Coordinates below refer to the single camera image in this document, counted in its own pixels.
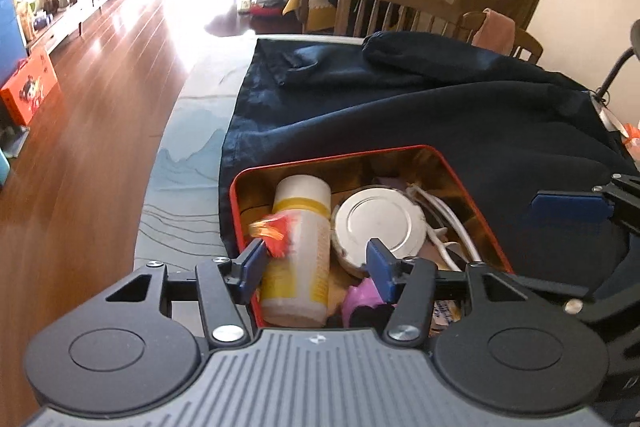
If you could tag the white glasses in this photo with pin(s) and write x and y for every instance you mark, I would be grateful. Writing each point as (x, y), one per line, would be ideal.
(445, 217)

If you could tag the blue trash bin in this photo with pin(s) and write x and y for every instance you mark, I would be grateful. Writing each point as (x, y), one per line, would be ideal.
(4, 169)

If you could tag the grey dustpan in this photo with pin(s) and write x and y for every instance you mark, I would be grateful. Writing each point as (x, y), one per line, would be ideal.
(14, 141)

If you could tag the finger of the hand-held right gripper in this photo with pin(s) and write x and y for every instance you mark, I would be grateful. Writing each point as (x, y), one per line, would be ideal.
(572, 307)
(565, 207)

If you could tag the orange gift box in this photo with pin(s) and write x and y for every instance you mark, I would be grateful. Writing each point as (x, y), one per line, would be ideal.
(30, 87)

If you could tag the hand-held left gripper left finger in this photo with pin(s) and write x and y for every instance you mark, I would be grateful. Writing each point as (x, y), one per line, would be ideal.
(252, 269)

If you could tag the orange tissue pack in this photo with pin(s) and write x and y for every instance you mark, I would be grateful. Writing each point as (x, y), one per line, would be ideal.
(632, 134)

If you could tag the grey desk lamp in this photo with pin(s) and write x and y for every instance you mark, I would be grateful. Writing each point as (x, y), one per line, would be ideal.
(617, 67)

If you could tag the small white printed packet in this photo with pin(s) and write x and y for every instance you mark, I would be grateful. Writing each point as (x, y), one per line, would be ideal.
(446, 314)

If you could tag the white bowl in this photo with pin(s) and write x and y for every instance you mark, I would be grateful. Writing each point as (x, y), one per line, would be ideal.
(609, 117)

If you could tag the purple toy figure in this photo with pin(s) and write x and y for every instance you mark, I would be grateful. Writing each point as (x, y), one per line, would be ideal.
(362, 297)

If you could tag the red tin box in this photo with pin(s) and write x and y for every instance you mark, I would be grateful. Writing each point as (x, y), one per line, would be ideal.
(450, 187)

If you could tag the red orange toy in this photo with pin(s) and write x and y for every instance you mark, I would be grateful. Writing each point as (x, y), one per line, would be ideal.
(275, 234)

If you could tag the white bottle yellow label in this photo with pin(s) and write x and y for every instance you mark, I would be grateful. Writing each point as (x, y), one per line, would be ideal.
(300, 277)

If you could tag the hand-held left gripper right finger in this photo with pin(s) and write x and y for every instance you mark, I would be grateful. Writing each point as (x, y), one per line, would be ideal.
(380, 269)

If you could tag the pink cloth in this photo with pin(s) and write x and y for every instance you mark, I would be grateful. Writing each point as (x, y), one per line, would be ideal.
(494, 32)

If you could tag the low white tv cabinet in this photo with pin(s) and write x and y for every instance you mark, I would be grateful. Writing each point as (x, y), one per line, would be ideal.
(85, 2)

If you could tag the dark blue cloth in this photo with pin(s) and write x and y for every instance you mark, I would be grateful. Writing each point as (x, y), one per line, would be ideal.
(400, 102)

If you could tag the black cabinet blue front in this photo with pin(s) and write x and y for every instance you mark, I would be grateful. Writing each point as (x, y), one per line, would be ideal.
(11, 32)

